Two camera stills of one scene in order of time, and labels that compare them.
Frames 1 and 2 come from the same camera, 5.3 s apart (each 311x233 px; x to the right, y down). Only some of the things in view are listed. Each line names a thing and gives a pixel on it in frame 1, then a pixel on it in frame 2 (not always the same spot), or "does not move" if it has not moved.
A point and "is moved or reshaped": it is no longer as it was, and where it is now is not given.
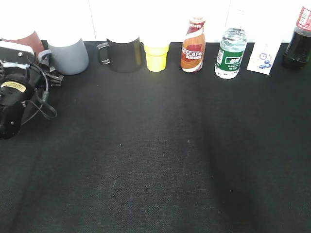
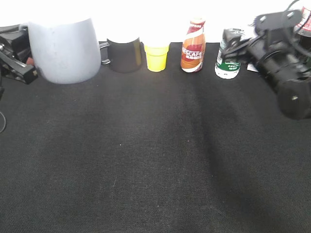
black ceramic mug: [129, 57] does not move
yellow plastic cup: [156, 53] does not move
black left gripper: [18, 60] → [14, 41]
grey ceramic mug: [70, 60] is moved or reshaped
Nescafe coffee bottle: [194, 47] does not move
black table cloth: [164, 152] does not move
